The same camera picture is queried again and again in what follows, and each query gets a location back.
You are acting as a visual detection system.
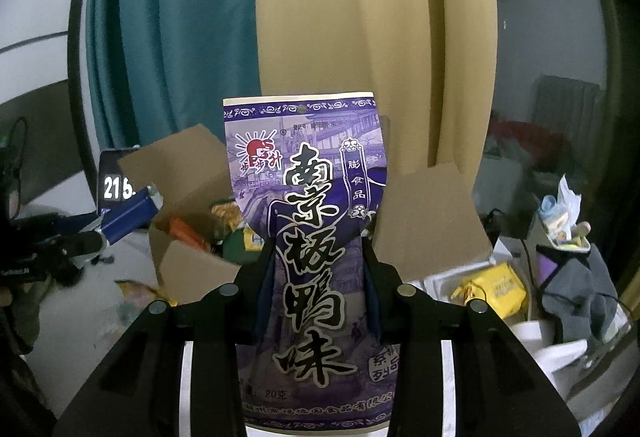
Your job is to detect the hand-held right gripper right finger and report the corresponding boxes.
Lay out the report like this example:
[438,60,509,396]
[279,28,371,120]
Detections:
[362,237,583,437]

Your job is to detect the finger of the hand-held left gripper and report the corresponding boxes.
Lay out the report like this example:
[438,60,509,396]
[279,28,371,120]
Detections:
[57,229,110,270]
[97,184,163,245]

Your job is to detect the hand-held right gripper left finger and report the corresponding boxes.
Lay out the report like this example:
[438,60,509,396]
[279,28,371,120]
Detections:
[52,237,276,437]

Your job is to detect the brown cardboard box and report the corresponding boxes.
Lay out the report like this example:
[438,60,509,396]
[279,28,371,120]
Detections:
[117,124,496,305]

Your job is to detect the purple snack packet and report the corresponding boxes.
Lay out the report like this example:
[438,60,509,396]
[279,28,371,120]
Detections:
[222,92,396,437]

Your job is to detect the phone with clock display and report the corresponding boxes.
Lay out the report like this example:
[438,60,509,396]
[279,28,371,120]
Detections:
[97,148,141,213]

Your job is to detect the green snack packet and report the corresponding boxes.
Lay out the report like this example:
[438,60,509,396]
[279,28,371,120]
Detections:
[222,229,262,266]

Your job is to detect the orange snack packet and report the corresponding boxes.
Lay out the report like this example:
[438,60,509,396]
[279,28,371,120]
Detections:
[167,216,213,252]

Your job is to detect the yellow snack packet with teeth print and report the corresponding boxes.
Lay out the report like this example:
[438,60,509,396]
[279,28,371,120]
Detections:
[115,279,176,308]

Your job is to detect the crumpled yellow snack packet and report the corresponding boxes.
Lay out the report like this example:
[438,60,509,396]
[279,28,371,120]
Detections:
[450,262,528,320]

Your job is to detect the purple bag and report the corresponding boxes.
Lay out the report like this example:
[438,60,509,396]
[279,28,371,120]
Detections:
[537,244,566,288]

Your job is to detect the white box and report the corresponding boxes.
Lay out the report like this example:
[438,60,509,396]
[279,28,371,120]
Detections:
[510,319,591,393]

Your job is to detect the teal curtain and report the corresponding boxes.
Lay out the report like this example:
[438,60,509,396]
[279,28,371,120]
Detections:
[85,0,263,148]

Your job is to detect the dark red clothes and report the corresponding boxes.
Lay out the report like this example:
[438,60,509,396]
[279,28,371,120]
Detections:
[485,117,551,173]

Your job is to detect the white plastic bag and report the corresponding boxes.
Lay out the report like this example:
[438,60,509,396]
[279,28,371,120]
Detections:
[537,174,593,250]

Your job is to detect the grey cloth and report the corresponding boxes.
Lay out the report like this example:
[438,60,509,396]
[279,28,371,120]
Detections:
[542,244,621,343]

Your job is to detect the grey radiator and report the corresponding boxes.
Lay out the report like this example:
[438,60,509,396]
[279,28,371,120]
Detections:
[530,74,601,153]

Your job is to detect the yellow curtain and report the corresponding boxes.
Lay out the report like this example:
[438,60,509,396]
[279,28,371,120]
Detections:
[255,0,496,175]

